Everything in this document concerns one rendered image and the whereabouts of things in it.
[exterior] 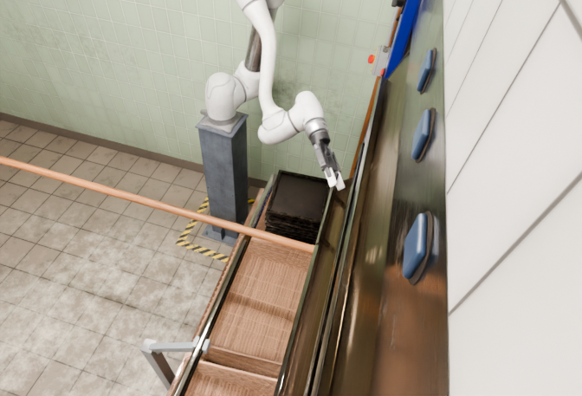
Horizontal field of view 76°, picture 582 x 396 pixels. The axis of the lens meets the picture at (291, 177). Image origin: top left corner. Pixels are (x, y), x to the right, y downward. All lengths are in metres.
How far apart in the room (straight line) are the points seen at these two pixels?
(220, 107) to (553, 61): 1.80
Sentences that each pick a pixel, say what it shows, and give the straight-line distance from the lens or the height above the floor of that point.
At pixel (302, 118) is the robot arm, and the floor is 1.40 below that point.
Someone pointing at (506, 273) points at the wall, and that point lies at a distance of 0.20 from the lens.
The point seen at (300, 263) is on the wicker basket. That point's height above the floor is 0.64.
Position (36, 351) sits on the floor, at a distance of 2.74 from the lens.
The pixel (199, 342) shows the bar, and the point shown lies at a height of 1.17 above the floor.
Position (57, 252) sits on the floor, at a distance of 3.03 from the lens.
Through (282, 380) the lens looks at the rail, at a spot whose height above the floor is 1.26.
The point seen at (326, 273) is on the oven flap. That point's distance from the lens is 1.19.
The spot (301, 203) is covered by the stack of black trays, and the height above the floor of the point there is 0.90.
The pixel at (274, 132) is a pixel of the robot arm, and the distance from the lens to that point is 1.53.
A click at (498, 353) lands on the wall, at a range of 0.19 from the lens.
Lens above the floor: 2.31
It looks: 47 degrees down
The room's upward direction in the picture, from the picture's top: 6 degrees clockwise
